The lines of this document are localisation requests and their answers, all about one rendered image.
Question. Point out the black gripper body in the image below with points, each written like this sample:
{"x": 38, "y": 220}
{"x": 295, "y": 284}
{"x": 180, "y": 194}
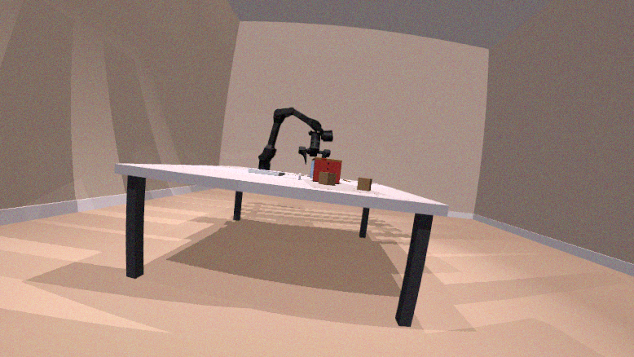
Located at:
{"x": 314, "y": 148}

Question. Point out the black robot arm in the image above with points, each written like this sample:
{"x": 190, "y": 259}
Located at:
{"x": 279, "y": 116}

